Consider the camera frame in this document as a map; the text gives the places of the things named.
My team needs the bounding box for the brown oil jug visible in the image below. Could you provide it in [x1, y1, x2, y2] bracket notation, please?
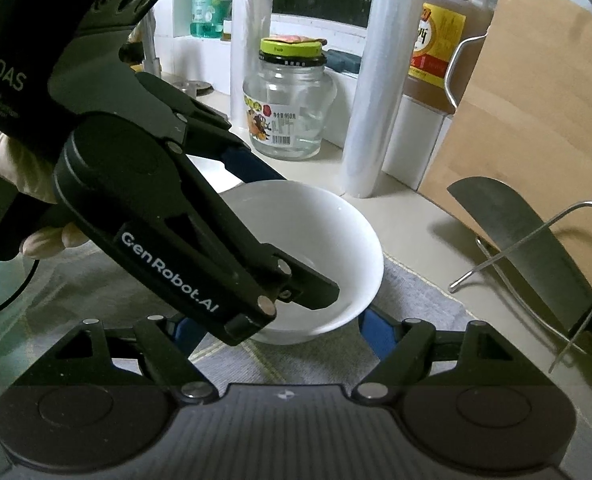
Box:
[403, 0, 496, 116]

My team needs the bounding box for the grey checked mat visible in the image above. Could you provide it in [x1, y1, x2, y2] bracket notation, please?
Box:
[71, 255, 496, 391]

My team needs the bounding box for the wooden cutting board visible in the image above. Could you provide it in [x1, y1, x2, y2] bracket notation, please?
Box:
[418, 0, 592, 291]

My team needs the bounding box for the white floral bowl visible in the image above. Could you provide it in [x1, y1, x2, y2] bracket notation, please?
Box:
[217, 180, 384, 346]

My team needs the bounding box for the wire cutting board stand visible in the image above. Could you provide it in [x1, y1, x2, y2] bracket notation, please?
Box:
[444, 34, 490, 109]

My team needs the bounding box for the teal cloth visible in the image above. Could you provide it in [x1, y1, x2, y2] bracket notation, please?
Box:
[0, 255, 142, 386]

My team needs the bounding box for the glass jar yellow-green lid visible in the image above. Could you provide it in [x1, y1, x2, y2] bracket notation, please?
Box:
[242, 35, 337, 161]

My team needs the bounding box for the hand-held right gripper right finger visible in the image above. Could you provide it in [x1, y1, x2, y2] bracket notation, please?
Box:
[352, 307, 549, 403]

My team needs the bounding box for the cling film roll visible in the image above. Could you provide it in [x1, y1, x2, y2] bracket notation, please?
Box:
[342, 0, 429, 199]

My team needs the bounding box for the steel cleaver black handle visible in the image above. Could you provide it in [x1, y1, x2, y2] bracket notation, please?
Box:
[447, 176, 592, 346]

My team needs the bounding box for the white plastic bag roll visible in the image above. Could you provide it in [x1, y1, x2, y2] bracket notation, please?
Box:
[230, 0, 277, 133]

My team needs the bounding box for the wire knife rack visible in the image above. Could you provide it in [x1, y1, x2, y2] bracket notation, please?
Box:
[448, 201, 592, 373]

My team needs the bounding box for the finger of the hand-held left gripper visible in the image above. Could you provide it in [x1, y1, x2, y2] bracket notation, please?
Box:
[76, 170, 339, 347]
[136, 72, 287, 183]

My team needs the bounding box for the metal sink strainer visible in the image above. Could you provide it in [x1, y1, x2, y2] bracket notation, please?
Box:
[168, 78, 211, 96]

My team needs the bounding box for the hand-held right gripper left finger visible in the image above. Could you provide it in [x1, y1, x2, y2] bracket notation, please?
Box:
[13, 312, 215, 403]

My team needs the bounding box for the person's left hand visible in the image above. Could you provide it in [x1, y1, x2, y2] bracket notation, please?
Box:
[0, 130, 89, 260]

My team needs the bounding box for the dark teal object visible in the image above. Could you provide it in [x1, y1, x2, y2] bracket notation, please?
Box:
[325, 49, 363, 77]

